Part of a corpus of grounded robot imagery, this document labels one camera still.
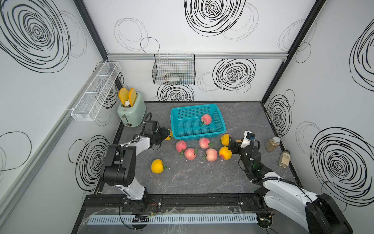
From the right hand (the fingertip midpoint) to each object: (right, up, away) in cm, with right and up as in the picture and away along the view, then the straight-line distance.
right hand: (236, 138), depth 83 cm
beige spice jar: (+30, -13, +3) cm, 32 cm away
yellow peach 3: (-6, -9, +3) cm, 12 cm away
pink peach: (-33, -5, +6) cm, 34 cm away
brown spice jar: (+23, -3, +4) cm, 24 cm away
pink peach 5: (-15, +11, +19) cm, 26 cm away
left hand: (-42, +2, +12) cm, 44 cm away
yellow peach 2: (-46, -15, -2) cm, 48 cm away
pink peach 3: (-18, -4, +7) cm, 20 cm away
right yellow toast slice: (-65, +26, +13) cm, 71 cm away
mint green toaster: (-64, +13, +13) cm, 67 cm away
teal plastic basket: (-25, +9, +25) cm, 36 cm away
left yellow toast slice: (-70, +27, +11) cm, 76 cm away
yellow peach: (-40, +1, +11) cm, 41 cm away
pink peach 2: (-27, -9, +2) cm, 29 cm away
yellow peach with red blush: (-5, -2, +8) cm, 9 cm away
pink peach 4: (-14, -10, +2) cm, 17 cm away
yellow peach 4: (-1, 0, -7) cm, 7 cm away
